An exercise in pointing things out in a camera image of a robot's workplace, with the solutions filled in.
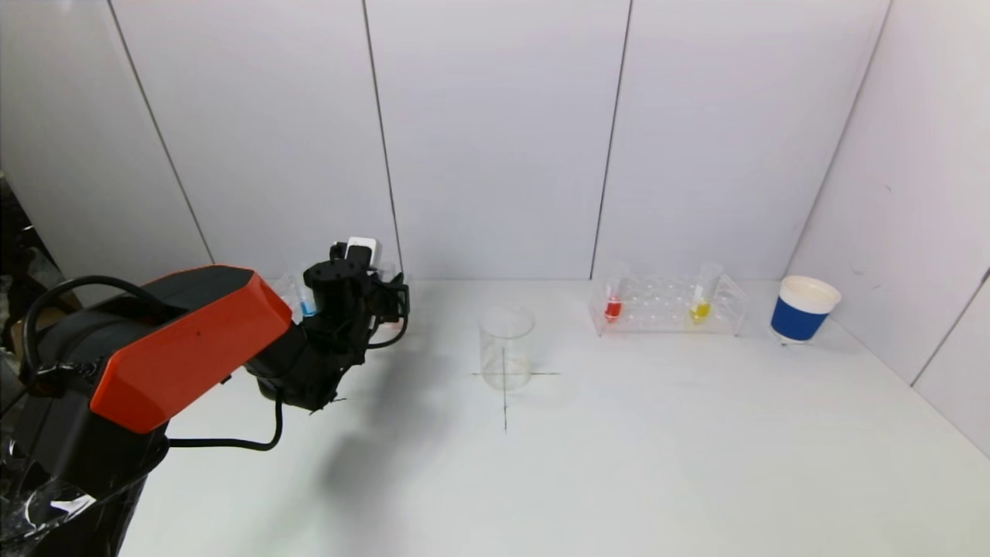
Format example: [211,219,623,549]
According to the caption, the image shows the test tube with yellow pigment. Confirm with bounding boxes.
[687,262,724,325]

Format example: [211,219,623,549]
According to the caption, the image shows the clear glass beaker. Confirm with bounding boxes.
[477,306,537,392]

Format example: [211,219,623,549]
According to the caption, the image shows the test tube with red pigment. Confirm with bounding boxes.
[603,261,630,324]

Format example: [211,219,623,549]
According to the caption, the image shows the clear acrylic test tube rack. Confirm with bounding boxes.
[269,272,416,335]
[589,272,749,338]

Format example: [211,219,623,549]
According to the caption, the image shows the test tube with blue pigment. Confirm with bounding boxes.
[296,271,319,319]

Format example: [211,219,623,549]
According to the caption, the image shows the blue sleeve white paper cup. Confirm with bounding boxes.
[770,275,842,346]

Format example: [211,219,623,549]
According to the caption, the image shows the black plastic wrapped robot torso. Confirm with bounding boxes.
[0,433,149,557]

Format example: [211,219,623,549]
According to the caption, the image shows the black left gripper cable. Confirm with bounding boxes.
[367,288,411,351]

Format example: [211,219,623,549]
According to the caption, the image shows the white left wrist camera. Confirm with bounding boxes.
[344,237,382,268]

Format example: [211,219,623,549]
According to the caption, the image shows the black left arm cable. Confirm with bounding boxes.
[22,275,284,453]

